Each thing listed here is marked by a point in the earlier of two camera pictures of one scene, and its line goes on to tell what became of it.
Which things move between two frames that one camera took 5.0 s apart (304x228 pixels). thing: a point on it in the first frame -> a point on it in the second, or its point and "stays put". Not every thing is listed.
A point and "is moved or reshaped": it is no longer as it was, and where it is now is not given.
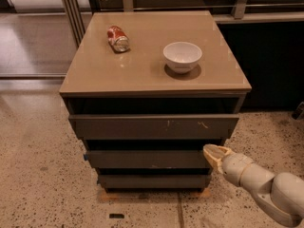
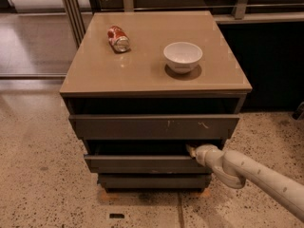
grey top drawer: (157, 126) stays put
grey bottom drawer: (153, 181) stays put
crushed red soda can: (118, 38) stays put
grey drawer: (146, 159) is moved or reshaped
